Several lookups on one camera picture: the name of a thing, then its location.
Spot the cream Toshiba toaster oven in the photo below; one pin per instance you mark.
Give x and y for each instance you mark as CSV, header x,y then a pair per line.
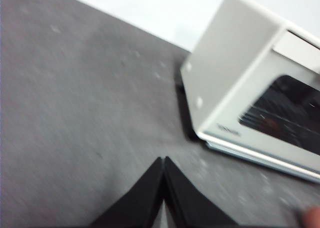
x,y
225,50

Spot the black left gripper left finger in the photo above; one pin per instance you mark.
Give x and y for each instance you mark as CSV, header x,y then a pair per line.
x,y
140,203

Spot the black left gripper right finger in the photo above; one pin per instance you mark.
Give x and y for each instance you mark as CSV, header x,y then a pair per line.
x,y
190,205

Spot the silver oven crumb tray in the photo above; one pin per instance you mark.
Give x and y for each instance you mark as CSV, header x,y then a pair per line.
x,y
250,156

